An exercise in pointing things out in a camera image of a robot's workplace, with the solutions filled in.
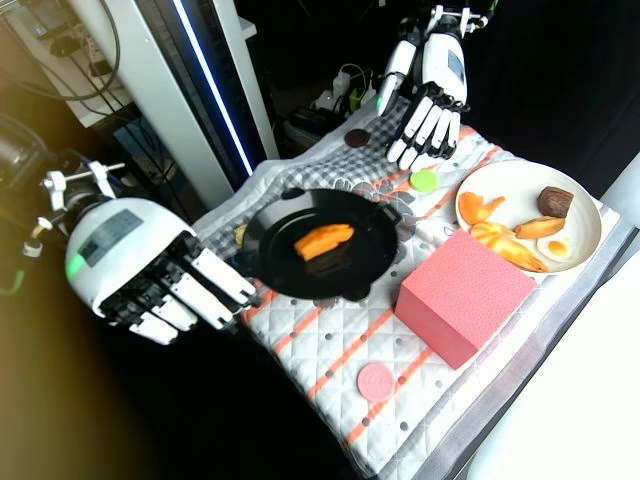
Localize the pink round cookie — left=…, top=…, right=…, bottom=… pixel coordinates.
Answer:
left=357, top=362, right=396, bottom=402

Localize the cream round plate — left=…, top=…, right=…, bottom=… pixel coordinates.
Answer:
left=454, top=159, right=604, bottom=275

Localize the orange toy shrimp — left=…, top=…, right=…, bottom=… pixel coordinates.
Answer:
left=469, top=221, right=550, bottom=274

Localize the red cube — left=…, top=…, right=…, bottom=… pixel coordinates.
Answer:
left=394, top=228, right=539, bottom=370

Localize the orange toy sweet potato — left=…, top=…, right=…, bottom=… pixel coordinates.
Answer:
left=293, top=223, right=356, bottom=262

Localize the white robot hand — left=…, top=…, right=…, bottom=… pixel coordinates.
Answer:
left=63, top=196, right=264, bottom=347
left=375, top=30, right=471, bottom=172

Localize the white column with blue light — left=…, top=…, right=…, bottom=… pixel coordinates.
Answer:
left=67, top=0, right=281, bottom=206

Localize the black power adapter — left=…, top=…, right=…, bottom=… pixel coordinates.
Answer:
left=285, top=107, right=336, bottom=136

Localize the golden toy dumpling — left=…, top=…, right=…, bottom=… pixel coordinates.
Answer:
left=513, top=215, right=566, bottom=240

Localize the white power strip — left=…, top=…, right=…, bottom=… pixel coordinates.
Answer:
left=313, top=87, right=377, bottom=114

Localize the black frying pan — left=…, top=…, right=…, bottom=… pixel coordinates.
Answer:
left=230, top=186, right=404, bottom=303

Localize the brown toy meat piece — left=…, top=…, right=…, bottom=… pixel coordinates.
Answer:
left=537, top=185, right=575, bottom=219

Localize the green round cookie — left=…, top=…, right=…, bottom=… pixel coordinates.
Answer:
left=408, top=168, right=442, bottom=195

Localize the grey checked quilt with bear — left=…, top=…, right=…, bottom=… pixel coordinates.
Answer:
left=192, top=94, right=640, bottom=480

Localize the toy fried egg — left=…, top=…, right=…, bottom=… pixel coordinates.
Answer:
left=536, top=234, right=573, bottom=261

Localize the orange toy peel piece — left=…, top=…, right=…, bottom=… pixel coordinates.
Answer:
left=458, top=190, right=507, bottom=225

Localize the black curtain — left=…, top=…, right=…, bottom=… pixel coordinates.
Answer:
left=472, top=0, right=640, bottom=201

